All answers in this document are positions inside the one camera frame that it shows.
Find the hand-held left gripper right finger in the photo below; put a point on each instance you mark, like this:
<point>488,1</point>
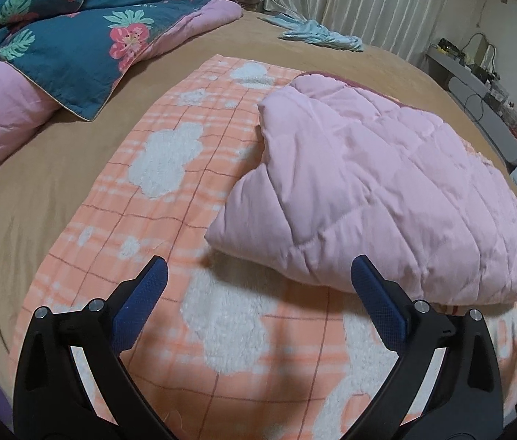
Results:
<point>380,302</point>

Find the grey desk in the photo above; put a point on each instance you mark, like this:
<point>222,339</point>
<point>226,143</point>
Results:
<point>483,114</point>

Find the blue floral quilt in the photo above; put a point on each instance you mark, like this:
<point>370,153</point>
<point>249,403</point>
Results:
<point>70,41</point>

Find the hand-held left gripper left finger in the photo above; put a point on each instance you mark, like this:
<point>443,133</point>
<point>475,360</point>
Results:
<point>141,298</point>

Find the tan bed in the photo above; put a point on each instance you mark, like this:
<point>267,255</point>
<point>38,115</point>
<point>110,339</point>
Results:
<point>42,220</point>

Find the orange plaid blanket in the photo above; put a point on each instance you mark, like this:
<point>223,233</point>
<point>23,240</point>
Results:
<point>171,192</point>

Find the pink quilted jacket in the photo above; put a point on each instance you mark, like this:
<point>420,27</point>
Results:
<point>377,183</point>

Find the light blue garment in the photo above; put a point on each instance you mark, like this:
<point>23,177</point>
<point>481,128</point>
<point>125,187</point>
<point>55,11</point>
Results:
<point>313,32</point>

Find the cream curtains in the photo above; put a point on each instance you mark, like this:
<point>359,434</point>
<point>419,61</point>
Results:
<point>368,0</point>

